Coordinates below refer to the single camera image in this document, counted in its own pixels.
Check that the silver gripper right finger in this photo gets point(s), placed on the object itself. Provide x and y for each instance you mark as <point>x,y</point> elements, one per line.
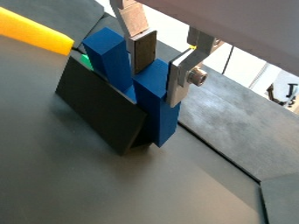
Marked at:
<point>186,70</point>

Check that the black-padded gripper left finger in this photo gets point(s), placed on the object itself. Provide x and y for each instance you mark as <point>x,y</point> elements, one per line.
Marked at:
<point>140,37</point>

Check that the blue U-shaped block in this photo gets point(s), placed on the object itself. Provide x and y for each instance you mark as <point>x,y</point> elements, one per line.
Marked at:
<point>107,53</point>

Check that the black angle fixture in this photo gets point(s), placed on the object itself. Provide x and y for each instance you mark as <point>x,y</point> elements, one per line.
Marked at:
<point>103,107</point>

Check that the green S-shaped block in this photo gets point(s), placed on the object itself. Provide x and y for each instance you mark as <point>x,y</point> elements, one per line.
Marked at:
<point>84,59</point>

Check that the yellow long block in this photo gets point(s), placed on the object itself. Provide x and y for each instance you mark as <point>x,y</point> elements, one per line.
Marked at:
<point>20,28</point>

